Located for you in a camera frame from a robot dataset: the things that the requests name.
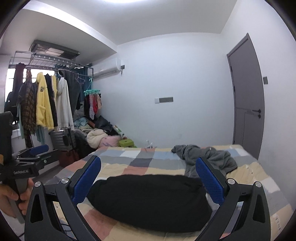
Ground black puffer jacket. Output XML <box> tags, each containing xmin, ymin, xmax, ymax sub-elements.
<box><xmin>87</xmin><ymin>175</ymin><xmax>212</xmax><ymax>233</ymax></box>

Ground pile of clothes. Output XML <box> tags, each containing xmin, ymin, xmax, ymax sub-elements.
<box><xmin>73</xmin><ymin>109</ymin><xmax>123</xmax><ymax>152</ymax></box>

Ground teal clip hanger with clothes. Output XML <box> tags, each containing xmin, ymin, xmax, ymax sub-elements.
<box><xmin>84</xmin><ymin>89</ymin><xmax>102</xmax><ymax>121</ymax></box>

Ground metal clothes rack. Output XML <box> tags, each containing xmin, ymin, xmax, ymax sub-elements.
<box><xmin>9</xmin><ymin>51</ymin><xmax>94</xmax><ymax>78</ymax></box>

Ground grey fleece garment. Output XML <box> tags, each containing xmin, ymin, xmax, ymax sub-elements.
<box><xmin>171</xmin><ymin>144</ymin><xmax>238</xmax><ymax>179</ymax></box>

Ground grey suitcase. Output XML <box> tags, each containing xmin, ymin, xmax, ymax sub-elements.
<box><xmin>50</xmin><ymin>128</ymin><xmax>76</xmax><ymax>152</ymax></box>

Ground yellow hanging garment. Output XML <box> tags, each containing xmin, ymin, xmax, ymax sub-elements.
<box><xmin>36</xmin><ymin>72</ymin><xmax>58</xmax><ymax>131</ymax></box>

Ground green stool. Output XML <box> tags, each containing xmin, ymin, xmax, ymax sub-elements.
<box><xmin>118</xmin><ymin>138</ymin><xmax>136</xmax><ymax>148</ymax></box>

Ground white hanging garment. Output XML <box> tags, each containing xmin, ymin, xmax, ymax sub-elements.
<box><xmin>56</xmin><ymin>77</ymin><xmax>74</xmax><ymax>130</ymax></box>

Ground plaid hanging shirt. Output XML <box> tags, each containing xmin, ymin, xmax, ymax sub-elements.
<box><xmin>17</xmin><ymin>70</ymin><xmax>37</xmax><ymax>148</ymax></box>

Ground grey door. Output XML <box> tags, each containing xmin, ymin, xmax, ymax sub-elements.
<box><xmin>227</xmin><ymin>34</ymin><xmax>265</xmax><ymax>159</ymax></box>

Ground dark grey hanging trousers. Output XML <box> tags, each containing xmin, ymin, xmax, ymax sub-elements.
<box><xmin>59</xmin><ymin>69</ymin><xmax>81</xmax><ymax>115</ymax></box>

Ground ceiling drying rack unit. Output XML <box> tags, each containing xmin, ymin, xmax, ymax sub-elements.
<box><xmin>30</xmin><ymin>40</ymin><xmax>80</xmax><ymax>60</ymax></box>

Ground white air conditioner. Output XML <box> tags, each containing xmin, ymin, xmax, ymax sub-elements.
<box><xmin>92</xmin><ymin>58</ymin><xmax>121</xmax><ymax>77</ymax></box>

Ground grey wall switch panel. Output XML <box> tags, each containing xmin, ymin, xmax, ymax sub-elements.
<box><xmin>154</xmin><ymin>97</ymin><xmax>174</xmax><ymax>104</ymax></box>

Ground small grey light switch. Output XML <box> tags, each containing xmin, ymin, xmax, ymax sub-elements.
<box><xmin>263</xmin><ymin>76</ymin><xmax>268</xmax><ymax>85</ymax></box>

